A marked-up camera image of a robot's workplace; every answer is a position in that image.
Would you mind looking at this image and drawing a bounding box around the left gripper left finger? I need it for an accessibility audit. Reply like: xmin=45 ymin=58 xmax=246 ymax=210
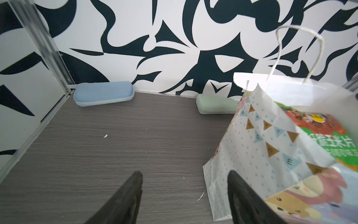
xmin=86 ymin=171 xmax=143 ymax=224

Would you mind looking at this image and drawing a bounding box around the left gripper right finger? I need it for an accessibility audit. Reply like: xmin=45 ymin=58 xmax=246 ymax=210
xmin=227 ymin=170 xmax=285 ymax=224

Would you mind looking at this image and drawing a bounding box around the cartoon animal paper bag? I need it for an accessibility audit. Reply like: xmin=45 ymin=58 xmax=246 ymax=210
xmin=203 ymin=71 xmax=358 ymax=224

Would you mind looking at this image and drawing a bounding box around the green snack packet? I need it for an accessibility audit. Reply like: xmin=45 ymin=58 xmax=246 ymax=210
xmin=278 ymin=103 xmax=358 ymax=172

